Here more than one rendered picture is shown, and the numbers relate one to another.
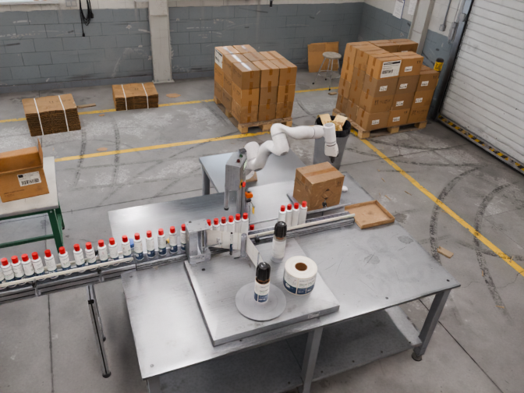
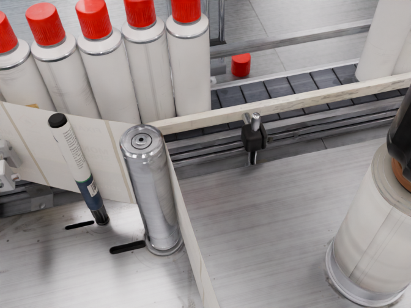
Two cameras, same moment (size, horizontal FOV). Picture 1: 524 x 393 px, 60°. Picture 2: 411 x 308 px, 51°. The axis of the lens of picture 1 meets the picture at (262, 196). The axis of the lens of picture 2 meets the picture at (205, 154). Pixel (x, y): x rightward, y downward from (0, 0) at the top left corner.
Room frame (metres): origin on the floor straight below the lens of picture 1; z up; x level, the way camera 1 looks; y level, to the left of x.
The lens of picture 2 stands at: (2.08, -0.01, 1.35)
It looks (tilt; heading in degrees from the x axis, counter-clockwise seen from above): 53 degrees down; 13
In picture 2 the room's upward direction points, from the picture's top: 3 degrees counter-clockwise
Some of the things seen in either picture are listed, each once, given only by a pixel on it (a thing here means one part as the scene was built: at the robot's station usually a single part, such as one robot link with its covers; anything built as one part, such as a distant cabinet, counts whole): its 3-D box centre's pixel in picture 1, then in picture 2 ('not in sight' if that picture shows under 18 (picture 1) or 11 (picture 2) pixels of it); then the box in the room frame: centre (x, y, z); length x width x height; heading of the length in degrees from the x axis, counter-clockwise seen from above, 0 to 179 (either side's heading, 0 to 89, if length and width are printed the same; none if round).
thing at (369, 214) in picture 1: (369, 214); not in sight; (2.94, -0.86, 0.85); 0.30 x 0.26 x 0.04; 114
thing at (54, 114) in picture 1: (51, 114); not in sight; (5.65, 2.95, 0.16); 0.65 x 0.54 x 0.32; 120
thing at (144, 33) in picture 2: (237, 226); (149, 65); (2.48, 0.15, 0.98); 0.05 x 0.05 x 0.20
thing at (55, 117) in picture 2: not in sight; (83, 176); (2.31, 0.18, 0.97); 0.02 x 0.02 x 0.19
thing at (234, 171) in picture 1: (235, 171); not in sight; (2.56, 0.18, 1.38); 0.17 x 0.10 x 0.19; 169
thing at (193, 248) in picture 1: (197, 240); not in sight; (2.27, 0.40, 1.01); 0.14 x 0.13 x 0.26; 114
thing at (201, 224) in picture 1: (197, 225); not in sight; (2.26, 0.39, 1.14); 0.14 x 0.11 x 0.01; 114
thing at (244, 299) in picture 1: (260, 300); not in sight; (1.91, -0.04, 0.89); 0.31 x 0.31 x 0.01
